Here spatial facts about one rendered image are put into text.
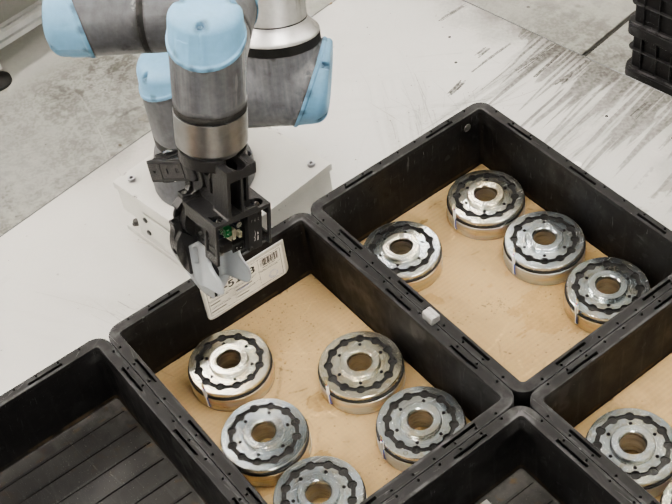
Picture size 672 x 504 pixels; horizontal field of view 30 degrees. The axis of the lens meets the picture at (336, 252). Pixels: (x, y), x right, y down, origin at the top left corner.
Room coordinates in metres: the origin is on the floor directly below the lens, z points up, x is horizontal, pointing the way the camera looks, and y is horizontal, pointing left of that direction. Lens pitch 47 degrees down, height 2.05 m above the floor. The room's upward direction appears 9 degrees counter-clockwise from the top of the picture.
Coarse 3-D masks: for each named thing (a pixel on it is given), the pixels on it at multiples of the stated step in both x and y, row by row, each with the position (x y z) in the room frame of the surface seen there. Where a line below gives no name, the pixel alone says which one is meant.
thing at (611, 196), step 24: (456, 120) 1.25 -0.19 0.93; (504, 120) 1.23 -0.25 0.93; (408, 144) 1.22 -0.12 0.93; (528, 144) 1.18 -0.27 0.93; (384, 168) 1.18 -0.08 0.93; (576, 168) 1.12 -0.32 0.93; (336, 192) 1.15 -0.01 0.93; (600, 192) 1.07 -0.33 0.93; (648, 216) 1.02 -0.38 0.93; (384, 264) 1.01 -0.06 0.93; (408, 288) 0.97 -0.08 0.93; (624, 312) 0.88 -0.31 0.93; (456, 336) 0.89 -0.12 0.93; (600, 336) 0.85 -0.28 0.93; (480, 360) 0.85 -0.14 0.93; (528, 384) 0.81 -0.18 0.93
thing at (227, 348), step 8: (232, 344) 0.98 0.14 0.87; (216, 352) 0.97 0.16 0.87; (224, 352) 0.97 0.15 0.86; (232, 352) 0.97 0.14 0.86; (240, 352) 0.97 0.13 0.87; (216, 360) 0.96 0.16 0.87; (240, 360) 0.95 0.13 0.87; (248, 360) 0.95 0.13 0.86; (216, 368) 0.95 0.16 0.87; (232, 368) 0.94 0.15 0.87; (240, 368) 0.94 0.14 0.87; (224, 376) 0.94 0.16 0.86; (232, 376) 0.93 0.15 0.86
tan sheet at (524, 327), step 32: (448, 224) 1.16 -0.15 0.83; (448, 256) 1.10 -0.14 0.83; (480, 256) 1.09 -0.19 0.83; (448, 288) 1.05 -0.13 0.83; (480, 288) 1.04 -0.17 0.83; (512, 288) 1.03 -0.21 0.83; (544, 288) 1.02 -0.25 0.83; (480, 320) 0.99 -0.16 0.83; (512, 320) 0.98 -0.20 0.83; (544, 320) 0.97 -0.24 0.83; (512, 352) 0.93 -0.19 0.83; (544, 352) 0.92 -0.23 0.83
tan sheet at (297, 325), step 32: (288, 288) 1.09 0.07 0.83; (320, 288) 1.08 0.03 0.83; (256, 320) 1.04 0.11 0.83; (288, 320) 1.04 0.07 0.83; (320, 320) 1.03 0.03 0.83; (352, 320) 1.02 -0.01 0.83; (288, 352) 0.98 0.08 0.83; (320, 352) 0.98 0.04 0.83; (288, 384) 0.93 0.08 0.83; (416, 384) 0.90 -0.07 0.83; (192, 416) 0.91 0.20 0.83; (224, 416) 0.90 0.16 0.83; (320, 416) 0.88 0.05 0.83; (352, 416) 0.87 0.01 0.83; (320, 448) 0.83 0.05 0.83; (352, 448) 0.83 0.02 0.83; (384, 480) 0.78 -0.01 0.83
